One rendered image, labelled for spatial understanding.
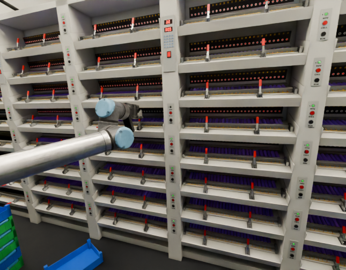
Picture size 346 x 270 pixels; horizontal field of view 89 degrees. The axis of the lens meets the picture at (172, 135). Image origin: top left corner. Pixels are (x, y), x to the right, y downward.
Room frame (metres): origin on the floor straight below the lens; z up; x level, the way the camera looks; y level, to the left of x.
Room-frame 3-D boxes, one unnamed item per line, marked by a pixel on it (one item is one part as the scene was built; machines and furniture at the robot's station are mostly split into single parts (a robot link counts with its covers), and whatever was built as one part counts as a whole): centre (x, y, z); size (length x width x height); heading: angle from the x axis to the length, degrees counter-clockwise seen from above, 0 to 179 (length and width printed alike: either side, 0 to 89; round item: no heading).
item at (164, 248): (1.26, 0.31, 0.03); 2.19 x 0.16 x 0.05; 72
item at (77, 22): (1.34, 0.64, 0.88); 0.20 x 0.09 x 1.75; 162
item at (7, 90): (1.55, 1.31, 0.88); 0.20 x 0.09 x 1.75; 162
